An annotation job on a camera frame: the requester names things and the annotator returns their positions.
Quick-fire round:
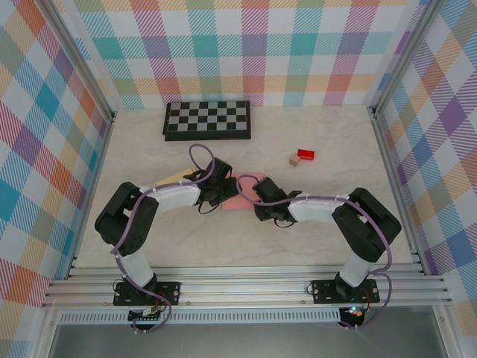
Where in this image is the pink paper box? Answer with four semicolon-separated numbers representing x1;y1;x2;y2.
220;171;266;210

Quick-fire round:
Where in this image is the orange paper box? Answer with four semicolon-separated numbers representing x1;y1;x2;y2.
154;166;198;188

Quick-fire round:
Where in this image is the black and silver chessboard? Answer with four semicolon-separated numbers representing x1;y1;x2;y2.
162;100;253;142

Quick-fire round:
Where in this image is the small circuit board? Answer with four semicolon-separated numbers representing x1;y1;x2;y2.
128;307;165;322
342;305;368;320

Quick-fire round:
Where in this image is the long aluminium base rail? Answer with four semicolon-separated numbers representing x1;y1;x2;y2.
40;260;454;310

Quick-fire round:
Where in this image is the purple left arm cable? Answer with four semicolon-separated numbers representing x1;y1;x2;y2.
110;144;239;334

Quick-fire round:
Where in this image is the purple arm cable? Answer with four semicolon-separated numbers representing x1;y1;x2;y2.
110;144;239;334
236;174;394;331

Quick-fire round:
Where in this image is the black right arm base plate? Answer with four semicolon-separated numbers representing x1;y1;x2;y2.
312;278;380;305

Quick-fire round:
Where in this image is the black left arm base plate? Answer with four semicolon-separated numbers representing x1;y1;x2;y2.
113;282;183;306

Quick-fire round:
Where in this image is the aluminium side rail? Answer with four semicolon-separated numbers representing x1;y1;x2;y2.
370;107;426;275

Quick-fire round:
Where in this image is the slotted grey cable duct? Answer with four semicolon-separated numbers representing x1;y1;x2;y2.
59;311;342;324

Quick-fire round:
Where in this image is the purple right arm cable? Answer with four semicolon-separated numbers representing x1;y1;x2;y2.
236;174;394;331

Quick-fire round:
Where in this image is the aluminium corner post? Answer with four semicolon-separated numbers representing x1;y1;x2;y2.
367;0;440;120
40;0;117;124

